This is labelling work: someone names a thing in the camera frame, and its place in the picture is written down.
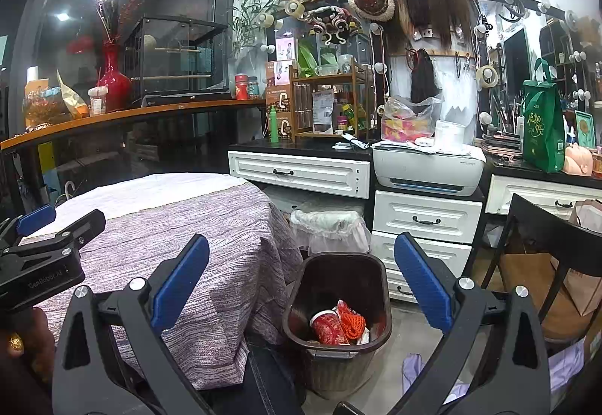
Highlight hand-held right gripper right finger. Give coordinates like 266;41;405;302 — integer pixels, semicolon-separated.
393;231;552;415

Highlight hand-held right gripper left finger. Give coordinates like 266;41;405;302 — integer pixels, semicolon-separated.
52;233;211;415

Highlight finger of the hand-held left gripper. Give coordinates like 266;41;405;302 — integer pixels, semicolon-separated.
18;209;107;252
0;203;58;250

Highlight foam mesh fruit net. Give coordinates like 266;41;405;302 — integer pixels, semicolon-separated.
336;301;368;341

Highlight brown plastic waste bin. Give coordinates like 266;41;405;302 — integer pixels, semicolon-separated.
282;252;393;399

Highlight red white wrapper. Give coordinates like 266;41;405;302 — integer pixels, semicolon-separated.
309;309;351;346

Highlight person's left hand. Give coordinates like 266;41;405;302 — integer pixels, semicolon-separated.
0;308;56;401

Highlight white three-drawer cabinet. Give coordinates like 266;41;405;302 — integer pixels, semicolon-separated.
369;190;484;303

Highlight white cloth with yellow trim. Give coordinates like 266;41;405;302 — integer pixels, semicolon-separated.
21;173;257;241

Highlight person's purple floral clothing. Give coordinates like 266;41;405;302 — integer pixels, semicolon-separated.
402;340;586;401

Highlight brown paper bag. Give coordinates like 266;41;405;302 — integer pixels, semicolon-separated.
499;250;602;343

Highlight white lace covered bin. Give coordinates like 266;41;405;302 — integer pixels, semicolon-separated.
289;208;372;256

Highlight golden glass bowl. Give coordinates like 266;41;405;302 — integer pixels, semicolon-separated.
23;86;73;129

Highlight white printer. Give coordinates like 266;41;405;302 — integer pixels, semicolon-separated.
372;146;486;197

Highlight gold snack bag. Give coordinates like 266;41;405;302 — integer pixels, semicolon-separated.
56;69;90;119

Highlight wooden counter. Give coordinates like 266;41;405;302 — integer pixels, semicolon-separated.
0;97;268;151

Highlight black chair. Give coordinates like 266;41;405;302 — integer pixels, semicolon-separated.
480;193;602;341

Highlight white desk drawer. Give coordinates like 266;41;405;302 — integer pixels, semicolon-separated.
484;174;602;220
228;150;371;199

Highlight stack of papers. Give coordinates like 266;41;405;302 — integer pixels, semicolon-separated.
374;140;485;153

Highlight red vase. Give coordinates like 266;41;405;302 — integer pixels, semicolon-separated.
96;43;132;112

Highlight white hair clipper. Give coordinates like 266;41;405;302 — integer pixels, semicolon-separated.
341;133;372;150

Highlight stack of makeup palettes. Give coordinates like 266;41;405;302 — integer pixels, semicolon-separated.
480;128;523;157

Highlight clear bag of pink packets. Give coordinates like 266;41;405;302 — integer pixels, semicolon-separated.
380;95;443;143

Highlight white paper bag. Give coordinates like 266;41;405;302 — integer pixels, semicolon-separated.
567;199;602;237

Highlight green tote bag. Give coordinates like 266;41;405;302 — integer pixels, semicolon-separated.
522;58;566;173

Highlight pink doll head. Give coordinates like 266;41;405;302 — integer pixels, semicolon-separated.
564;144;594;176

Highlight glass display case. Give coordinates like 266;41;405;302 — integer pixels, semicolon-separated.
125;15;231;108

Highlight brown pouch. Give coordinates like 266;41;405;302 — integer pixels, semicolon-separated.
313;90;336;134

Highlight black hanging wig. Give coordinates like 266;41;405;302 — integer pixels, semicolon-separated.
407;49;438;103

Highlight dried red flower branches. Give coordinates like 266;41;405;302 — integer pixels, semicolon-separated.
96;0;142;46

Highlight wooden shelf rack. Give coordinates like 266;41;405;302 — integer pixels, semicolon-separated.
289;62;372;139

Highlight vanity mirror with bulbs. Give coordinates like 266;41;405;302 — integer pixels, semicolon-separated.
475;0;602;134
263;0;391;140

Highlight pink photo box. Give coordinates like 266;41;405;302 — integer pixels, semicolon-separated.
275;37;297;61

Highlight ornate dark headdress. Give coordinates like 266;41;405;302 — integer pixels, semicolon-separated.
303;6;363;46

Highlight row of hanging hair extensions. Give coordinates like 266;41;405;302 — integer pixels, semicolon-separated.
376;0;473;56

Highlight red round hat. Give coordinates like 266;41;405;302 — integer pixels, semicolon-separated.
349;0;395;23

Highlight green leafy branches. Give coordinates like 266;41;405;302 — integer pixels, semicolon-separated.
230;0;295;49

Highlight teal picture frame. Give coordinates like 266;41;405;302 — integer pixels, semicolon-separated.
575;110;597;147

